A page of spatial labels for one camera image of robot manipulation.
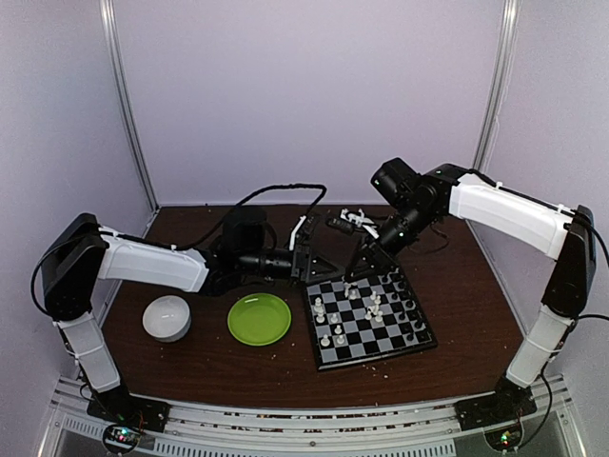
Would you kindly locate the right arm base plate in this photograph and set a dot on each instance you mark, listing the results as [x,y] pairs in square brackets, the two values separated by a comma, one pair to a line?
[490,410]

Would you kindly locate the left aluminium corner post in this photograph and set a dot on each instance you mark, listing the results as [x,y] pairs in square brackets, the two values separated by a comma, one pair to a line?
[108,18]

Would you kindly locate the aluminium corner post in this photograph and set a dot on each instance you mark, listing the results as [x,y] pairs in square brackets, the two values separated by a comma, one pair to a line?
[499,84]
[108,18]

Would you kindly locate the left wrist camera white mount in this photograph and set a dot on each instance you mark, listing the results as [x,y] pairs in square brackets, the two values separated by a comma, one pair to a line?
[303,230]

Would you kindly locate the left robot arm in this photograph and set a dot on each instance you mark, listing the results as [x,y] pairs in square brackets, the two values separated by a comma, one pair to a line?
[86,252]

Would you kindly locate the right aluminium corner post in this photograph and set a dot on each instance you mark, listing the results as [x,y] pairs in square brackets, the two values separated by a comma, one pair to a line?
[499,84]

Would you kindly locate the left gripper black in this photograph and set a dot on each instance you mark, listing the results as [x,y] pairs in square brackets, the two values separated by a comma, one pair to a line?
[303,251]

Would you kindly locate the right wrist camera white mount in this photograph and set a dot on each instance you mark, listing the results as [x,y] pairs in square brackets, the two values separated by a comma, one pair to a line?
[349,222]

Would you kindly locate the lime green plate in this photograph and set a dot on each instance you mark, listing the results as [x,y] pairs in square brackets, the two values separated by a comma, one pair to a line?
[259,319]

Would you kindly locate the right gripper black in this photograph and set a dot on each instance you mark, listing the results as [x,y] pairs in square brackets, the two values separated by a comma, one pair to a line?
[379,264]

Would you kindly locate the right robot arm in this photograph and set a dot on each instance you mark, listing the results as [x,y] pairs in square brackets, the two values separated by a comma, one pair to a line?
[562,234]

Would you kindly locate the aluminium front rail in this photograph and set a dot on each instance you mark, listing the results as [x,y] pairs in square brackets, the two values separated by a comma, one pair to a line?
[430,428]

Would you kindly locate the black and white chessboard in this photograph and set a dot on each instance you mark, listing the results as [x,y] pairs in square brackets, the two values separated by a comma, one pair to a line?
[381,317]

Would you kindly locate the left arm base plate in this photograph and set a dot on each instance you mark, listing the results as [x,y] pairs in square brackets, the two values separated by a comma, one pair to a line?
[120,407]

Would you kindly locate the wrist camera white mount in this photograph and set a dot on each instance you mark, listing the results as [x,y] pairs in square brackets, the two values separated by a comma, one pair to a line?
[349,222]
[303,230]

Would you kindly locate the white bowl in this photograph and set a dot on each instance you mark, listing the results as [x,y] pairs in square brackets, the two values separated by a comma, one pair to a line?
[167,319]

